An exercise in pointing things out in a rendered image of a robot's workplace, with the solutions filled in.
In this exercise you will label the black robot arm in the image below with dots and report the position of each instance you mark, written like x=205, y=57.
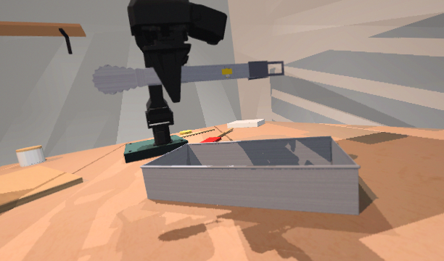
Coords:
x=210, y=25

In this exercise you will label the light wooden board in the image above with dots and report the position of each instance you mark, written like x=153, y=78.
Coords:
x=26, y=185

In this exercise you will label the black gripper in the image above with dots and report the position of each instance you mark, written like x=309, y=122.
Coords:
x=161, y=22

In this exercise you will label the white rectangular block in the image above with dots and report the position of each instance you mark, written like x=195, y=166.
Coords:
x=246, y=123

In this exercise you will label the red spatula with wooden handle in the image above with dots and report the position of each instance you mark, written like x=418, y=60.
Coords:
x=216, y=138

